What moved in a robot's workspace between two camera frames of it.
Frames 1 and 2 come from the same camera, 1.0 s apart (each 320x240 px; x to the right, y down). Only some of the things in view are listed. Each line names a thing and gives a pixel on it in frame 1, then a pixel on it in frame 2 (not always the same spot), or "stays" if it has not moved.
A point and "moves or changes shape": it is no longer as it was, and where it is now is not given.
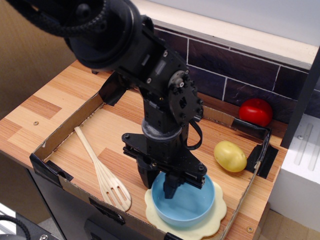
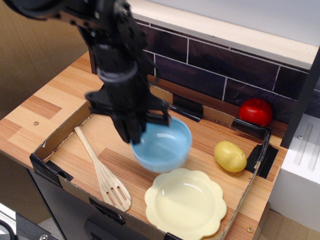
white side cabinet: [295, 190] stays
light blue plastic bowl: [189, 205] moves or changes shape
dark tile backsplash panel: [235, 76] stays
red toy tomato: [256, 111] stays
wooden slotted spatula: [113, 188] stays
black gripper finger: [148, 169] -> [132, 128]
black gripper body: [174, 157] -> [127, 94]
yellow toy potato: [230, 156] stays
